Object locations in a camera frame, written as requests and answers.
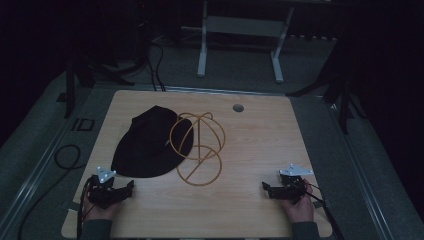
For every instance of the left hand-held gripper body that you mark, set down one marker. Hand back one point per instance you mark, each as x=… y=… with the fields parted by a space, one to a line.
x=101 y=193

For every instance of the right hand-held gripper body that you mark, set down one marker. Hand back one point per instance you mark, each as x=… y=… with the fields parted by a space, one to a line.
x=293 y=188

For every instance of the person's left hand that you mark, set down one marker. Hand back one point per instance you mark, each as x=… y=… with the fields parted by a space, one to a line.
x=96 y=210

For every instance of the person's right hand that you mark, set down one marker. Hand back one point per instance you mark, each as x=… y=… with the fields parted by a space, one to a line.
x=300 y=210

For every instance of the black bucket hat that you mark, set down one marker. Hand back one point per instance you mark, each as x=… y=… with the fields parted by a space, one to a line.
x=151 y=143

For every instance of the black tripod stand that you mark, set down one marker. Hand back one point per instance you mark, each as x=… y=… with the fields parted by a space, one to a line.
x=343 y=100
x=70 y=90

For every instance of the white metal stand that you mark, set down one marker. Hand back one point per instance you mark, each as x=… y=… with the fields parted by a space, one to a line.
x=245 y=26

